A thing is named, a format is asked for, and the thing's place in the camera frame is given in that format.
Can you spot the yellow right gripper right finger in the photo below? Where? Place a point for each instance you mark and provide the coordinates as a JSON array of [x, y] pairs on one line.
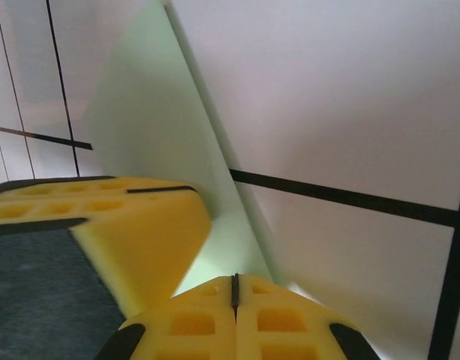
[[282, 326]]

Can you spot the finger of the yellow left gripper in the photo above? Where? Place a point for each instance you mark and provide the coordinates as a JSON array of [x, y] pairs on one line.
[[139, 243], [102, 183]]

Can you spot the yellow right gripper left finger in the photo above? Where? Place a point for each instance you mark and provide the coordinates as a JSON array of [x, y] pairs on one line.
[[192, 326]]

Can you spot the light green paper sheet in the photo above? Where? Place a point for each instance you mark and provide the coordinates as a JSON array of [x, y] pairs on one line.
[[151, 112]]

